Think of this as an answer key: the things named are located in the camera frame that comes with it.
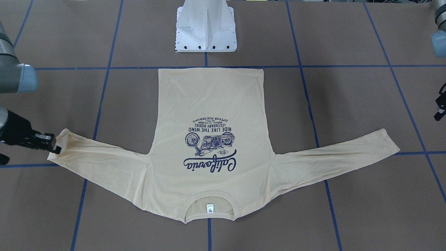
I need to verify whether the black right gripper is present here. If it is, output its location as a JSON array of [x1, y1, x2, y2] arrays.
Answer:
[[0, 110, 62, 154]]

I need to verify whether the beige long-sleeve graphic shirt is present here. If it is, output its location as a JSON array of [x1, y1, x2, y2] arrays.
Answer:
[[47, 67, 400, 223]]

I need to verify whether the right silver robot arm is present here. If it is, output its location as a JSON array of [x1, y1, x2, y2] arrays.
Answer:
[[0, 25, 62, 154]]

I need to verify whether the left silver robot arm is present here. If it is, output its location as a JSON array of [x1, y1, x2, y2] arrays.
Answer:
[[431, 0, 446, 58]]

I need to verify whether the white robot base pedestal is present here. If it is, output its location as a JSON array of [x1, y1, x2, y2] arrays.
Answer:
[[175, 0, 237, 53]]

